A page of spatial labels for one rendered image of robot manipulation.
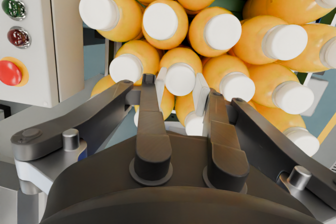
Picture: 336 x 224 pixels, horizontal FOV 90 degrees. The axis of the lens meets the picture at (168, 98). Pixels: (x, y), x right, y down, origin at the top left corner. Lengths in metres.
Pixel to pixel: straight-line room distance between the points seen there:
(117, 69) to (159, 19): 0.08
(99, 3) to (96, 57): 1.27
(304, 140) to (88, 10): 0.32
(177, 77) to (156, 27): 0.06
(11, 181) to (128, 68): 0.44
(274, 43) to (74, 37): 0.30
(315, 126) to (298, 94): 1.64
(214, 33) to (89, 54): 1.35
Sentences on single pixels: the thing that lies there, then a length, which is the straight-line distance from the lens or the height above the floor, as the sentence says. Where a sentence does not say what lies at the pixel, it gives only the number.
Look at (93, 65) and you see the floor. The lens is 1.51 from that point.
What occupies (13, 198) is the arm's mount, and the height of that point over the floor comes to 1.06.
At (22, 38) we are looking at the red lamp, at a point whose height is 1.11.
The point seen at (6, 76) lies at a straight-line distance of 0.32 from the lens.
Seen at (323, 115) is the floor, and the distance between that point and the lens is 1.89.
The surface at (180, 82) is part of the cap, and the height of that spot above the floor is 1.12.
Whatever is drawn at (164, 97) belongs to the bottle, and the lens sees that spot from 0.27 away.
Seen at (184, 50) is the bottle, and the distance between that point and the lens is 0.26.
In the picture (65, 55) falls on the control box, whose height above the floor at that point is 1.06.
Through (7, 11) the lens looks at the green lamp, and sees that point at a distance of 0.30.
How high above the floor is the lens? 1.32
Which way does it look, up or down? 69 degrees down
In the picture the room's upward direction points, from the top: 169 degrees counter-clockwise
